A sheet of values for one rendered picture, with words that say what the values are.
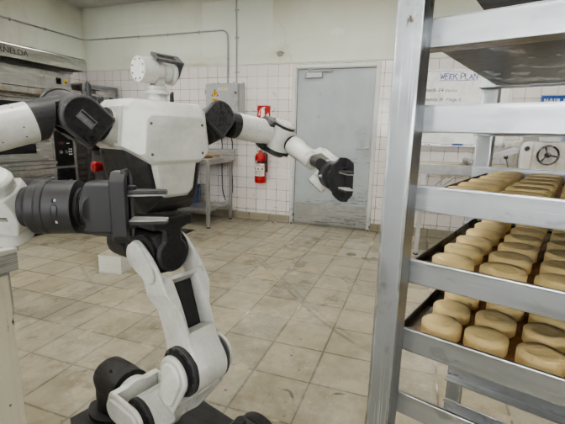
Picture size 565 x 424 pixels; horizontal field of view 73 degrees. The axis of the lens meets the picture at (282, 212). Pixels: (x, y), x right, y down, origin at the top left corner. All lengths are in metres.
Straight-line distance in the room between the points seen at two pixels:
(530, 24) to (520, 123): 0.09
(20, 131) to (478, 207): 0.88
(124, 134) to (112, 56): 5.76
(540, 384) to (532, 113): 0.28
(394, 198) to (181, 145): 0.74
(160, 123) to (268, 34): 4.50
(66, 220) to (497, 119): 0.60
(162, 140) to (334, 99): 4.19
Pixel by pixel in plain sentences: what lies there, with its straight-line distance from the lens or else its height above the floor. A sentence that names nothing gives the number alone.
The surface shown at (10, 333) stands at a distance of 1.29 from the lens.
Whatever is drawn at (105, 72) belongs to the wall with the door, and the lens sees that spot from 6.85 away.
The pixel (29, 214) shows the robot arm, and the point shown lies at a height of 1.08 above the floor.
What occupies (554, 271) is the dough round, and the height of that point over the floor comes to 1.06.
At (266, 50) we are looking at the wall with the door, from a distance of 5.45.
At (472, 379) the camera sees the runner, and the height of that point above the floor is 0.69.
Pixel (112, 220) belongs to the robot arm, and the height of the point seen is 1.07.
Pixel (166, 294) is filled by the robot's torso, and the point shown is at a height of 0.78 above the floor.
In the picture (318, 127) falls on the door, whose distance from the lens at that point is 5.15.
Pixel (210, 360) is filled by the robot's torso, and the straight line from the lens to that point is 1.17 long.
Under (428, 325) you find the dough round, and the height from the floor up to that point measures 0.97.
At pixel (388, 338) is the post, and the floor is 0.97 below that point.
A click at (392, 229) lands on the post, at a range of 0.46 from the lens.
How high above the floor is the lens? 1.21
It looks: 11 degrees down
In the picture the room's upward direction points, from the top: 1 degrees clockwise
